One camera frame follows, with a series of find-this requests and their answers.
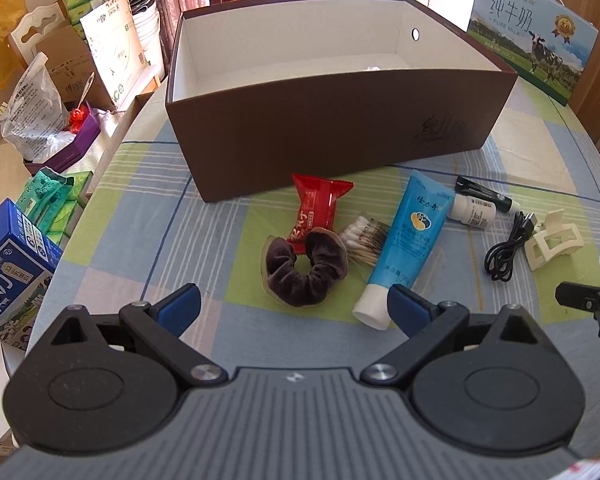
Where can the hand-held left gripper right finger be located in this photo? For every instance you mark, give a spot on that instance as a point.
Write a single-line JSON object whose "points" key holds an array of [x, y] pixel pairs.
{"points": [[405, 307]]}

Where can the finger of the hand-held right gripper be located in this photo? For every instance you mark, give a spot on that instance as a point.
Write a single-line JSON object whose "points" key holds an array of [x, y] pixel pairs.
{"points": [[587, 299]]}

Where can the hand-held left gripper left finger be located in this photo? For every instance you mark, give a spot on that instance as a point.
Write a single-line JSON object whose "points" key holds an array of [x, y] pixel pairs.
{"points": [[181, 306]]}

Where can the cream hair claw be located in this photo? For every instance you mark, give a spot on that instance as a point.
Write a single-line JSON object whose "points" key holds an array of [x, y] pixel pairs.
{"points": [[555, 240]]}

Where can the blue hand cream tube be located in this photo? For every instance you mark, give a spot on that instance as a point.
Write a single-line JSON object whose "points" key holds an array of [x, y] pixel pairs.
{"points": [[407, 240]]}

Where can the cotton swab packet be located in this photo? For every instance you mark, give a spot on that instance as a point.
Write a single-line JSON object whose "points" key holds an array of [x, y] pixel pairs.
{"points": [[362, 242]]}

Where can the brown velvet scrunchie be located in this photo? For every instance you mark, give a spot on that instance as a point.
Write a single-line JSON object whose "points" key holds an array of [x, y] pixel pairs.
{"points": [[290, 280]]}

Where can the small white bottle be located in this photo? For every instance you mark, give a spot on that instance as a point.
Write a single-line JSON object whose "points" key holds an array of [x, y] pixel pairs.
{"points": [[472, 211]]}

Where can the small black tube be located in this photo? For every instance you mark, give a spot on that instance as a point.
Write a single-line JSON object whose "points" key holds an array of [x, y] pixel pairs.
{"points": [[482, 194]]}

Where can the red snack packet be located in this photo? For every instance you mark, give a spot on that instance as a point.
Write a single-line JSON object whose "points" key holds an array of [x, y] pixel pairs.
{"points": [[312, 205]]}

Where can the brown cardboard box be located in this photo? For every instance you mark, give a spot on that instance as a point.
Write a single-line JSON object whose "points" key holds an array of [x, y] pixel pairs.
{"points": [[330, 125]]}

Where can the plaid cloth covered desktop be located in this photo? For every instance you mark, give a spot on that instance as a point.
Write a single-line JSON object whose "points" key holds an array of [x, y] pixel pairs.
{"points": [[145, 210]]}

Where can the stack of green tissue packs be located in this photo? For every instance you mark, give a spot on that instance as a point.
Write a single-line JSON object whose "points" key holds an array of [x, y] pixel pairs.
{"points": [[55, 200]]}

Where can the blue milk carton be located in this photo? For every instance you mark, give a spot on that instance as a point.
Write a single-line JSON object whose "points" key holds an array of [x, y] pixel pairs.
{"points": [[10, 270]]}

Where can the purple box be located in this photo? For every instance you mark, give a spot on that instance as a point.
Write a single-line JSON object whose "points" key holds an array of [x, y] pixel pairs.
{"points": [[80, 145]]}

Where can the red ornament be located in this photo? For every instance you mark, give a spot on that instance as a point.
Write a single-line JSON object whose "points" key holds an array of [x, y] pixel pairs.
{"points": [[79, 117]]}

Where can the cow print milk carton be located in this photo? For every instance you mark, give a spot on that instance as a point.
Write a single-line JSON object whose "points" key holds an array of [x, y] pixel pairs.
{"points": [[525, 30]]}

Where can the printed clear plastic bag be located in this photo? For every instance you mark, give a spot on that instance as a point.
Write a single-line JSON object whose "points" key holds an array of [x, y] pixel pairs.
{"points": [[32, 105]]}

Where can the brown cardboard carton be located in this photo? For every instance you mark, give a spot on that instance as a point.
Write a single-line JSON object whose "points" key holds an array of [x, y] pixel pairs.
{"points": [[67, 67]]}

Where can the white printed box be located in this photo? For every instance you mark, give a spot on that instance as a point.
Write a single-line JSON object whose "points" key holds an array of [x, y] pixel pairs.
{"points": [[112, 45]]}

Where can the white plastic tub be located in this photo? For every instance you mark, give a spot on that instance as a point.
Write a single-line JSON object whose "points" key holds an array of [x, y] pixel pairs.
{"points": [[147, 35]]}

